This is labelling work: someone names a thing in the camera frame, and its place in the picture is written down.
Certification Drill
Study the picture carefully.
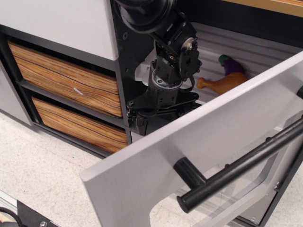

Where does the purple toy eggplant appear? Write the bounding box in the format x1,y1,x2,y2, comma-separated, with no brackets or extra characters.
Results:
218,54,247,80

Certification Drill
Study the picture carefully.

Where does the grey toy kitchen cabinet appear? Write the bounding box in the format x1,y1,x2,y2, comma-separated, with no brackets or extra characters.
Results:
0,0,303,227

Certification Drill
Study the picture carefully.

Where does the grey toy oven door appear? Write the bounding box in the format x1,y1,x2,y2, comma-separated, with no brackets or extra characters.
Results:
80,53,303,227

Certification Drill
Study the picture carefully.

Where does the lower wood-pattern storage bin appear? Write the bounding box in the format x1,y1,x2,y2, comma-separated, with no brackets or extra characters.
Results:
32,97,128,153

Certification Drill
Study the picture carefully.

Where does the wood-pattern storage bin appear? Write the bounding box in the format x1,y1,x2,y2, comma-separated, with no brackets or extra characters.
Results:
8,41,123,118
32,97,128,153

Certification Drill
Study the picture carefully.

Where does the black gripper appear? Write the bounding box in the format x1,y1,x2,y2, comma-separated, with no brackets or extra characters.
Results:
126,59,199,136

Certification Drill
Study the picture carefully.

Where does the upper wood-pattern storage bin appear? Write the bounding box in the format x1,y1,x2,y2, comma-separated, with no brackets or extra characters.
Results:
8,41,123,118

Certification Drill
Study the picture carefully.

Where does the black oven door handle bar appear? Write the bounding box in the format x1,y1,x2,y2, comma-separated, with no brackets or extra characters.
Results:
174,84,303,213

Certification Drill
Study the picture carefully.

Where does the toy chicken drumstick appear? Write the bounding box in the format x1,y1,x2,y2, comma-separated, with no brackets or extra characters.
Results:
197,72,248,95

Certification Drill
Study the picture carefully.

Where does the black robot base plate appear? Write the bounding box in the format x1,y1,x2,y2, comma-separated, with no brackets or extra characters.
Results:
17,200,63,227

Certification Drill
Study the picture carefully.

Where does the black braided cable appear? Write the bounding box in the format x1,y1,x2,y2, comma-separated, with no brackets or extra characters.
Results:
0,206,24,227

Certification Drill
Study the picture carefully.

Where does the grey oven rack shelf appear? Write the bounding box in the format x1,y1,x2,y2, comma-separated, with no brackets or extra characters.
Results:
189,22,303,105

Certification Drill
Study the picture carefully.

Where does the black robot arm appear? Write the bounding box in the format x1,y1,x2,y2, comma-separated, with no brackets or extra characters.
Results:
116,0,202,136

